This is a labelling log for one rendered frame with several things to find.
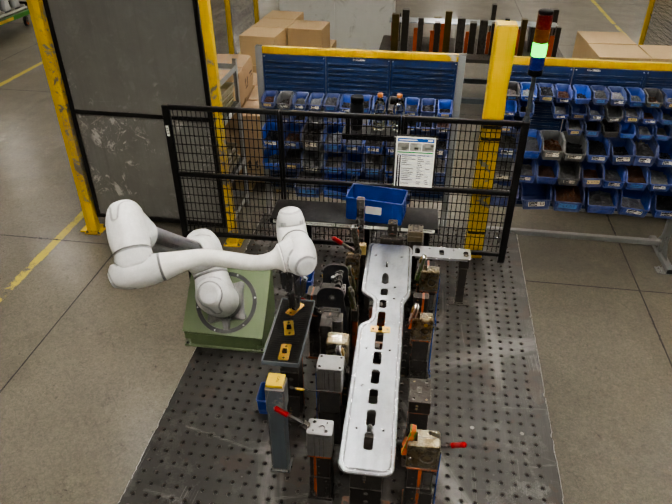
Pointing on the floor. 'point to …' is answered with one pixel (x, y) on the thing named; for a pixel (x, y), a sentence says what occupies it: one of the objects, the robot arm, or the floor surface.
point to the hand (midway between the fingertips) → (294, 300)
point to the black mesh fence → (332, 166)
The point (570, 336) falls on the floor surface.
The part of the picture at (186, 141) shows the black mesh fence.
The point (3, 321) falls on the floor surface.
